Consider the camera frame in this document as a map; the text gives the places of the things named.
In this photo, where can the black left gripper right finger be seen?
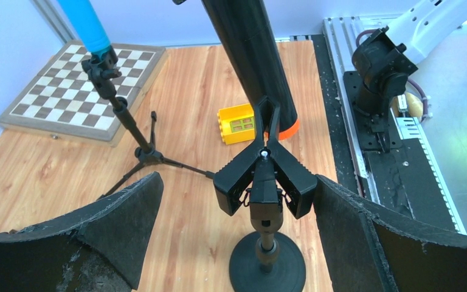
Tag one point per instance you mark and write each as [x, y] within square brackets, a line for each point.
[368, 247]

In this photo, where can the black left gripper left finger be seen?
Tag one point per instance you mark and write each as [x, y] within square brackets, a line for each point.
[98, 247]

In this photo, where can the round base microphone stand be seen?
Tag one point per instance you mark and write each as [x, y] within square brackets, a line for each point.
[267, 179]

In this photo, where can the black tripod clip stand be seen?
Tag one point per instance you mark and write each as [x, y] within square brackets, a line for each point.
[101, 69]

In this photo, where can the blue toy microphone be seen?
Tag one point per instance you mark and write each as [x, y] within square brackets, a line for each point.
[87, 25]

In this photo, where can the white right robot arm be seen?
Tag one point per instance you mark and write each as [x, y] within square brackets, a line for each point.
[390, 55]

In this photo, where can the wooden chessboard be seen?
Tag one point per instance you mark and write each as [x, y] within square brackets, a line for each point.
[61, 101]

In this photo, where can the yellow toy brick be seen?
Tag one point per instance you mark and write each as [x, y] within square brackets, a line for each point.
[236, 124]

